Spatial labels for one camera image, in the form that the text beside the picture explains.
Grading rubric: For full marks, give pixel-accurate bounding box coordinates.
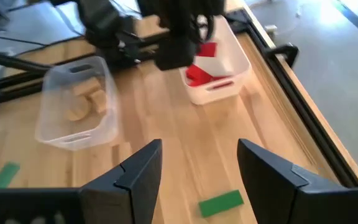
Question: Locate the white plastic bin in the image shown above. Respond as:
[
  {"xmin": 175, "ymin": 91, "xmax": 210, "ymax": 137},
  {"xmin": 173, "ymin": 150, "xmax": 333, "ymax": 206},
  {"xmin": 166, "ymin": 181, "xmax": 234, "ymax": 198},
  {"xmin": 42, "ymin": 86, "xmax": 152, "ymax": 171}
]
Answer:
[{"xmin": 178, "ymin": 15, "xmax": 252, "ymax": 106}]

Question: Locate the black aluminium rig frame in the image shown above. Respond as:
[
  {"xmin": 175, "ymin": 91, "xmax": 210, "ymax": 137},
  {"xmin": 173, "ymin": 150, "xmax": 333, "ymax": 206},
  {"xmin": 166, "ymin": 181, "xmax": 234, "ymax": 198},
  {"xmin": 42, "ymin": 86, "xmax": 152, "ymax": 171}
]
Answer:
[{"xmin": 0, "ymin": 9, "xmax": 358, "ymax": 189}]

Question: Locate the thin red wooden block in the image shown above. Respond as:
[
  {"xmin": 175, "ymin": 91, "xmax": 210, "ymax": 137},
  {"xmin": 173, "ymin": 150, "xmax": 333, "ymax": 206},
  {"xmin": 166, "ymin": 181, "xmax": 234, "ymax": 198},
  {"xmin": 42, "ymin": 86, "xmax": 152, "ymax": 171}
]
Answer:
[{"xmin": 196, "ymin": 42, "xmax": 218, "ymax": 58}]

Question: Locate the large red block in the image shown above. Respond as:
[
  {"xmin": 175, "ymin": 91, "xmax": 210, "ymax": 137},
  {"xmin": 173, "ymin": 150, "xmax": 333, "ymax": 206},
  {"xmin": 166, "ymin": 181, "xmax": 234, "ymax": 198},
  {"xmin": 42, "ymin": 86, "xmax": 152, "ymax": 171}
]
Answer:
[{"xmin": 185, "ymin": 64, "xmax": 226, "ymax": 87}]

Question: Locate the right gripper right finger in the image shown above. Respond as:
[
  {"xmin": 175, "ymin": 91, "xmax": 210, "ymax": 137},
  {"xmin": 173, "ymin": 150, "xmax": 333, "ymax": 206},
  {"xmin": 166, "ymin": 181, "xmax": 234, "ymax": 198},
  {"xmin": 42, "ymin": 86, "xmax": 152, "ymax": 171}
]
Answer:
[{"xmin": 237, "ymin": 139, "xmax": 346, "ymax": 224}]

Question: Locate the natural wooden curved block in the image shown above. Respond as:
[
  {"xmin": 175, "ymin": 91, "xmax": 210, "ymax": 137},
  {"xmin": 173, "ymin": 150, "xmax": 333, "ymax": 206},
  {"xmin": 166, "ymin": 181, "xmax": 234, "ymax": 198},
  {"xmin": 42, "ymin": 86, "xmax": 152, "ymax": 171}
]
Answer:
[{"xmin": 65, "ymin": 95, "xmax": 91, "ymax": 122}]

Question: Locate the long green wooden block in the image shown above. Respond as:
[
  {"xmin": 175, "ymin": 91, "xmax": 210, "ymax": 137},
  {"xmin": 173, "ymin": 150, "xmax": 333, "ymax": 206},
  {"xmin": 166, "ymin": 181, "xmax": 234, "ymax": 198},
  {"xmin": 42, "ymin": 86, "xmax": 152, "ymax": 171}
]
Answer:
[{"xmin": 198, "ymin": 189, "xmax": 245, "ymax": 218}]

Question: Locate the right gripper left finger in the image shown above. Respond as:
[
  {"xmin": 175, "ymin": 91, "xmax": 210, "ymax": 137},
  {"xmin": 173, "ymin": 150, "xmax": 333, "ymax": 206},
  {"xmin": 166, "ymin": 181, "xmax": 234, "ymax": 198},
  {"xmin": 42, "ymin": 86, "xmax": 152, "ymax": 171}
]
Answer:
[{"xmin": 80, "ymin": 139, "xmax": 163, "ymax": 224}]

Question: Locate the clear plastic bin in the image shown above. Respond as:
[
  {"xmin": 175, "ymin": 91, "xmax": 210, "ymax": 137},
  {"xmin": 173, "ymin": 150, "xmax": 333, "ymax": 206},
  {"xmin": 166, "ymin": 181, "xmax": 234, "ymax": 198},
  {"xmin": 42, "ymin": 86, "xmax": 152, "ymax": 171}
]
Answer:
[{"xmin": 35, "ymin": 55, "xmax": 119, "ymax": 152}]

